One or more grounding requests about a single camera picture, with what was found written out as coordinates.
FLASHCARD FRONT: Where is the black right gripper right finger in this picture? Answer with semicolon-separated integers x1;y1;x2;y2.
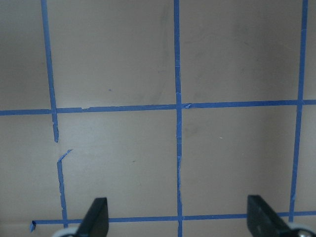
246;195;296;237

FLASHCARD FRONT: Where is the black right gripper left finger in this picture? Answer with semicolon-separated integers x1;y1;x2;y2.
77;197;109;237

